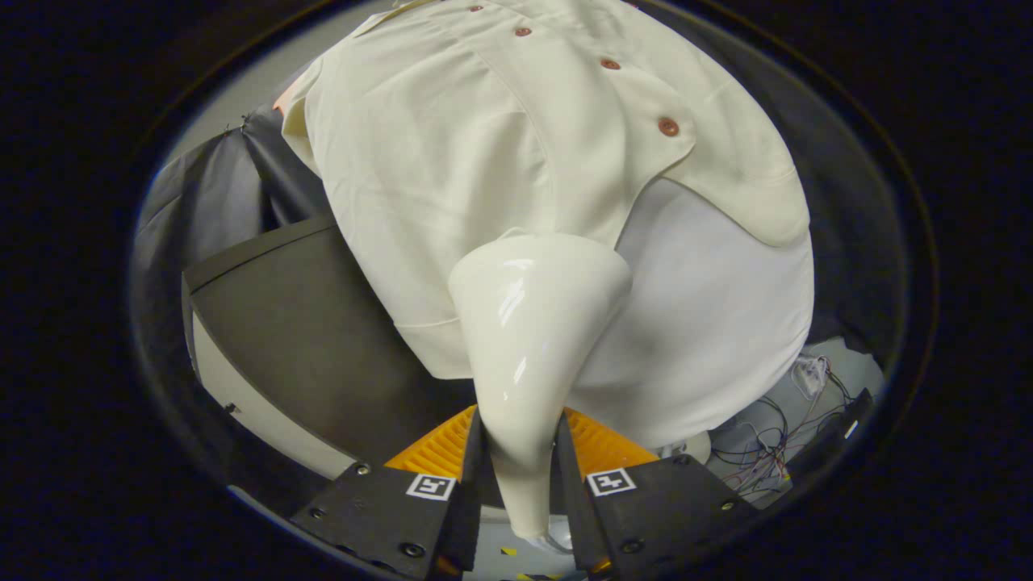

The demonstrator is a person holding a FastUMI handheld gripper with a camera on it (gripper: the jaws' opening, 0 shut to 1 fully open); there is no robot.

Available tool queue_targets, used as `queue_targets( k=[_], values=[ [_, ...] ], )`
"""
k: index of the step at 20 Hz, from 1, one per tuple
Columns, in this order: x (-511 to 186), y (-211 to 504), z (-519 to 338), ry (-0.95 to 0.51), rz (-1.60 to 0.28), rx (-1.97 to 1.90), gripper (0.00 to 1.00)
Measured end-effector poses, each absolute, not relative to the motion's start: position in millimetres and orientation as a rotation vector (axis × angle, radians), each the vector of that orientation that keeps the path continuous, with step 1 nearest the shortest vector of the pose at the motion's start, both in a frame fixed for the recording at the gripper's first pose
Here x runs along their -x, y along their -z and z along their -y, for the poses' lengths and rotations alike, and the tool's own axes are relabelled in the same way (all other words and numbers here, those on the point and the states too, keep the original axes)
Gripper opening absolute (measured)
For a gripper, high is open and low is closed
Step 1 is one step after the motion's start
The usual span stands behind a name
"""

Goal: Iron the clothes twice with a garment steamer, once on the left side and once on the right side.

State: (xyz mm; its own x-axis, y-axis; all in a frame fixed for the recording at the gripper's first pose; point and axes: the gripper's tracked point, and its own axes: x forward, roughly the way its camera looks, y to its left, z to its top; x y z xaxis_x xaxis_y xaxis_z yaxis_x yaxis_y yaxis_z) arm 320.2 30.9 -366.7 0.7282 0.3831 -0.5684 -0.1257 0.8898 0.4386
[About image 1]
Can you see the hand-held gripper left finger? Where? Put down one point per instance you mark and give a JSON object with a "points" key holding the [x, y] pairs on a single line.
{"points": [[468, 508]]}

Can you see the white dress form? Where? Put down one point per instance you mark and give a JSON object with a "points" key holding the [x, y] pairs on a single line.
{"points": [[710, 323]]}

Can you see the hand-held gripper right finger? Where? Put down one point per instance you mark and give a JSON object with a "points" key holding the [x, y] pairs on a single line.
{"points": [[575, 500]]}

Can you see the grey topped white cabinet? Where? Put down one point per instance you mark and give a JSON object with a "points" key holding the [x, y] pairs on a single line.
{"points": [[307, 339]]}

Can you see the cream button shirt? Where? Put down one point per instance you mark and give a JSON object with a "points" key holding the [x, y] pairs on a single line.
{"points": [[452, 161]]}

